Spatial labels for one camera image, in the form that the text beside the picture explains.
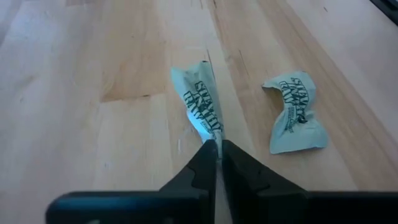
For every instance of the black aluminium rig frame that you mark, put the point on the black aluminium rig frame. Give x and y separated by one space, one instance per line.
390 6

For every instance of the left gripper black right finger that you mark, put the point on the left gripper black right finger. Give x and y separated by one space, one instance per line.
245 180

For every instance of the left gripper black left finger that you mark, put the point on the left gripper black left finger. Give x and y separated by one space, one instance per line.
202 171

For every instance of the green stevia sweetener packet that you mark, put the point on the green stevia sweetener packet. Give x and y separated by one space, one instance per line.
295 124
202 99

